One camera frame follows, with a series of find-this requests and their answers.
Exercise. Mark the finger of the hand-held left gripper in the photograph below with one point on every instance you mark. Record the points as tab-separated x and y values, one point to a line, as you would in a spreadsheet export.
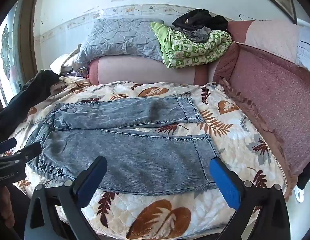
30	151
5	145

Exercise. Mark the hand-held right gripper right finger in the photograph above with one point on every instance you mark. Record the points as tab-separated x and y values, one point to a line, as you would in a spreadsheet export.
225	182

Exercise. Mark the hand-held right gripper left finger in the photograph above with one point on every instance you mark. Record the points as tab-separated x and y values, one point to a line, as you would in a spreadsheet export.
91	182

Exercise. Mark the blue washed denim pants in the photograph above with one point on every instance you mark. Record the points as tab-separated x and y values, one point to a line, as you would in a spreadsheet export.
145	160

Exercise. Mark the person's left hand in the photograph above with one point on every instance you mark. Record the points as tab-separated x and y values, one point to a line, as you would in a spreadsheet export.
7	207

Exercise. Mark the dark jacket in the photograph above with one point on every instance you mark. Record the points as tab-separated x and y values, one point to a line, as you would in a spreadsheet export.
32	90

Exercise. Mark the leaf print blanket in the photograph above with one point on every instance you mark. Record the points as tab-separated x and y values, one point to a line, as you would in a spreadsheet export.
170	212

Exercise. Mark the white object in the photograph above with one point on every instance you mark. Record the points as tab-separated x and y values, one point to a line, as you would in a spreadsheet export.
300	193

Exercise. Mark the white cloth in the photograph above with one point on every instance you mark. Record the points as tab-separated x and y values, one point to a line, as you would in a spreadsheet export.
62	62

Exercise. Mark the green patterned blanket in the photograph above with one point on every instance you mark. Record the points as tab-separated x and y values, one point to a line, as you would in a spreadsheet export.
195	52

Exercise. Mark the grey quilted blanket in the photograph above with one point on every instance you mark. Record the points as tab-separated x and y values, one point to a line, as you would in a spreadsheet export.
120	37

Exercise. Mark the grey crumpled cloth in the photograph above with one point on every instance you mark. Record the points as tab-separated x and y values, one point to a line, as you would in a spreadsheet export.
200	35

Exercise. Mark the light blue cloth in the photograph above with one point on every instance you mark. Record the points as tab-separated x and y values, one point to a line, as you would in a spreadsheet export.
306	52

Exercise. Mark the black clothing pile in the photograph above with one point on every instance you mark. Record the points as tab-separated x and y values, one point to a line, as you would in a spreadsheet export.
200	17

